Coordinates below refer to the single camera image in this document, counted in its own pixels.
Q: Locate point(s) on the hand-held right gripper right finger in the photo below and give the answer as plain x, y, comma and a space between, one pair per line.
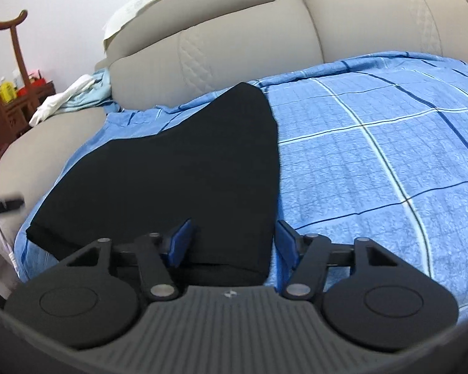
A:
286, 241

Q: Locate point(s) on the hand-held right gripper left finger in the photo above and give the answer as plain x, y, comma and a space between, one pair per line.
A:
182, 241

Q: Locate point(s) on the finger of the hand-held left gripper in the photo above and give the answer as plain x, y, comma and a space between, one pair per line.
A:
4, 205

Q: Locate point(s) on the black pants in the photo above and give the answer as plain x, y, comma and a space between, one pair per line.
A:
179, 163

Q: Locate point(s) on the dark wooden cabinet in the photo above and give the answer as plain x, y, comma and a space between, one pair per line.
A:
31, 105

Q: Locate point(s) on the white cloth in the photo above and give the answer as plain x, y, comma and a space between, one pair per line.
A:
54, 105

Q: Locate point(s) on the yellow bottle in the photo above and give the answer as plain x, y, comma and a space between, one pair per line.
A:
6, 91

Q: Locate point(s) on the blue checked blanket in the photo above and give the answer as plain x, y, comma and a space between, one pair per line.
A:
374, 163

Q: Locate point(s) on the red box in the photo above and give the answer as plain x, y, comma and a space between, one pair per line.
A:
33, 87

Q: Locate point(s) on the light blue cloth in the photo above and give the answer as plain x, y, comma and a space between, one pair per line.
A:
97, 89

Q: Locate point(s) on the dark wooden chair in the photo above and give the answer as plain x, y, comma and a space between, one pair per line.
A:
13, 46

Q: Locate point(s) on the grey leather sofa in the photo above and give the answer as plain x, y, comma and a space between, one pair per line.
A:
218, 46

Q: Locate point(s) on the white lace sofa cover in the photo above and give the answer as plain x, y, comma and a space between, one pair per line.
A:
132, 11

